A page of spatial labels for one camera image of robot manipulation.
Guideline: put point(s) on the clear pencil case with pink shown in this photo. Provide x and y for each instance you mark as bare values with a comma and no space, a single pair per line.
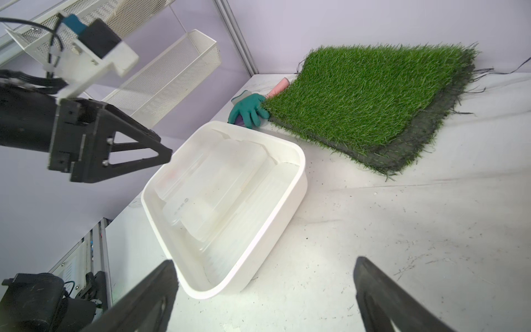
182,164

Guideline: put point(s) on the green rubber glove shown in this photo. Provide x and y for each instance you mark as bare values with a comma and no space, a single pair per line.
249,109

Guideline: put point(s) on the white plastic storage box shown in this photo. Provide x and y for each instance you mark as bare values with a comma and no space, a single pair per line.
187,253

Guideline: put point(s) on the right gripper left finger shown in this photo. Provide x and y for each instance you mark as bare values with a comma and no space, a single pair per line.
147,307

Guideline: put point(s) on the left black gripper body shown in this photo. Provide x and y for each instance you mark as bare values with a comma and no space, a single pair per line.
73,133

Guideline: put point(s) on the pink object behind box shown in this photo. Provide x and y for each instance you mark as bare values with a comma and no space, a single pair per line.
280,87

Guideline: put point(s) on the upper white mesh shelf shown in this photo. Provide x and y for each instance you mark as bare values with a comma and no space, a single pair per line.
123,17

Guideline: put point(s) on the white mesh shelf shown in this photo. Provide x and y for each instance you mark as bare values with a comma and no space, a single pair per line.
150,94
123,17

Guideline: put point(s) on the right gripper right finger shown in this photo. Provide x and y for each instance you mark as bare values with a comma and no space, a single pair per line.
385,306

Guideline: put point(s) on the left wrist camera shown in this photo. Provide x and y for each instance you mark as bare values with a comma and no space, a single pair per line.
84,53

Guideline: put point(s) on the green artificial grass mat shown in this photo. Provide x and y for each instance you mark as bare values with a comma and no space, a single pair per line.
379,105

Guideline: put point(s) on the lower white mesh shelf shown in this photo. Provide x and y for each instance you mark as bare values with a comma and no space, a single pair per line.
150,94

